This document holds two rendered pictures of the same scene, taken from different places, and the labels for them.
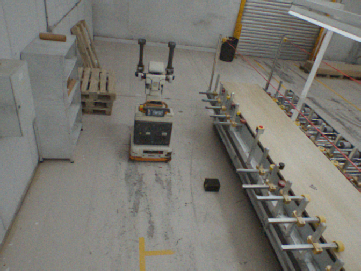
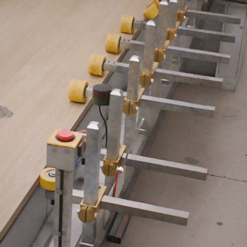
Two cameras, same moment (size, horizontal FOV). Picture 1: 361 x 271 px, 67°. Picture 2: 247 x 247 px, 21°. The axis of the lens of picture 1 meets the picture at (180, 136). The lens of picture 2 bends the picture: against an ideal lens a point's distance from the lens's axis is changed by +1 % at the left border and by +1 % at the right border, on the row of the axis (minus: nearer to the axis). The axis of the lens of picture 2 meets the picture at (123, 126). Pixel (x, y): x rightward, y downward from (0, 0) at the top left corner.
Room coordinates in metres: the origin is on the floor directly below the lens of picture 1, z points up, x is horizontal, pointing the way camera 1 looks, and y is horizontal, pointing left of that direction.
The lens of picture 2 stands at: (3.83, -0.17, 2.00)
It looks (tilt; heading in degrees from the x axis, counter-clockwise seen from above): 29 degrees down; 205
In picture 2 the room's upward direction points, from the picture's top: 4 degrees clockwise
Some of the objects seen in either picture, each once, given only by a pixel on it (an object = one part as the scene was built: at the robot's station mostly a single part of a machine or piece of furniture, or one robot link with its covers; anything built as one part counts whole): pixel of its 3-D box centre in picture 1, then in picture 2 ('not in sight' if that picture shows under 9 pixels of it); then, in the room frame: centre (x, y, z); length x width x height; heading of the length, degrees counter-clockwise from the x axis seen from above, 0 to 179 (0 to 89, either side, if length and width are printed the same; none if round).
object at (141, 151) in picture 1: (153, 151); not in sight; (3.22, 0.35, 0.23); 0.41 x 0.02 x 0.08; 103
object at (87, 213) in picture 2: (260, 170); (92, 203); (2.39, -0.93, 0.84); 0.14 x 0.06 x 0.05; 13
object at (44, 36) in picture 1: (52, 37); not in sight; (3.43, 1.79, 1.59); 0.30 x 0.08 x 0.08; 103
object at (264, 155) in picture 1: (260, 165); (90, 194); (2.42, -0.93, 0.89); 0.04 x 0.04 x 0.48; 13
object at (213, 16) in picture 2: not in sight; (202, 15); (0.89, -1.18, 0.95); 0.36 x 0.03 x 0.03; 103
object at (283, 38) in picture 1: (274, 67); not in sight; (4.92, -1.47, 1.25); 0.15 x 0.08 x 1.10; 13
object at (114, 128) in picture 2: (269, 182); (112, 156); (2.17, -0.98, 0.87); 0.04 x 0.04 x 0.48; 13
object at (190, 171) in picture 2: (262, 187); (140, 162); (2.11, -0.91, 0.84); 0.43 x 0.03 x 0.04; 103
